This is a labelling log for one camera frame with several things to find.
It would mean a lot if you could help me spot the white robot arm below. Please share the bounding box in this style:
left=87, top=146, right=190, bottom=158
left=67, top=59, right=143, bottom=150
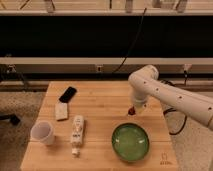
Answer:
left=128, top=65, right=213, bottom=131

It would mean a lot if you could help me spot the wooden table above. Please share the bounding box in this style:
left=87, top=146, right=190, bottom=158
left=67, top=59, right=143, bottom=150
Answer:
left=21, top=81, right=178, bottom=171

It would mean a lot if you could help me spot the white tube bottle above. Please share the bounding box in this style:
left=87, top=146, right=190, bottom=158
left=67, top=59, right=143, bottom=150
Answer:
left=70, top=115, right=84, bottom=156

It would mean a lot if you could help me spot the black phone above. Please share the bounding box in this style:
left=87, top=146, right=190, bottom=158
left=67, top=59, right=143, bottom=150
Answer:
left=59, top=87, right=77, bottom=103

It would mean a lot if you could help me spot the white sponge block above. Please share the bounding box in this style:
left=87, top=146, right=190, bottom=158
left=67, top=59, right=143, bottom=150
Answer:
left=55, top=103, right=68, bottom=121

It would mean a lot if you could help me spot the white paper cup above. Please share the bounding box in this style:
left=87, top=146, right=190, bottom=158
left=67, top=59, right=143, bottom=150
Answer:
left=30, top=121, right=55, bottom=145

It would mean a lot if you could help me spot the black chair base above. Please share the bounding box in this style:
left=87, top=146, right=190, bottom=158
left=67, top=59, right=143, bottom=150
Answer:
left=0, top=114, right=20, bottom=125

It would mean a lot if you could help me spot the black hanging cable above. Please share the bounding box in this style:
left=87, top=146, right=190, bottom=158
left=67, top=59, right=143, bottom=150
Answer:
left=111, top=7, right=148, bottom=74

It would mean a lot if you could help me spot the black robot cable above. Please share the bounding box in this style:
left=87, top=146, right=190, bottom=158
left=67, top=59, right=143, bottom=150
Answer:
left=162, top=79, right=188, bottom=136

